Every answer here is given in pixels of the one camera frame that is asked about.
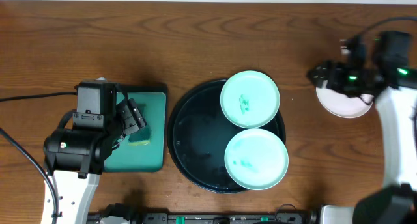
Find near mint green plate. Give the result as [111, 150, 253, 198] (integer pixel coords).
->
[224, 128, 289, 191]

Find mint green plate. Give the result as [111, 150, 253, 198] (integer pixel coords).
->
[224, 128, 289, 191]
[220, 70, 280, 128]

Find green scrubbing sponge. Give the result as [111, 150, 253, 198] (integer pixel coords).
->
[128, 125, 151, 146]

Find left black cable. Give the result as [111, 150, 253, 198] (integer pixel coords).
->
[0, 92, 79, 224]

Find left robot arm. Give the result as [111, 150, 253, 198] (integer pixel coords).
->
[41, 80, 147, 223]

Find far mint green plate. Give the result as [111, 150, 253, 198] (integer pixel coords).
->
[220, 70, 280, 128]

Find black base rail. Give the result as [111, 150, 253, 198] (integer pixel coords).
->
[87, 203, 320, 224]

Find white plate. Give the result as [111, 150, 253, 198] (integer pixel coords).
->
[315, 87, 373, 119]

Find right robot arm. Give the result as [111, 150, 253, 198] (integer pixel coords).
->
[307, 31, 416, 223]

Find round black serving tray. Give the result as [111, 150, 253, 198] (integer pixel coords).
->
[166, 79, 287, 195]

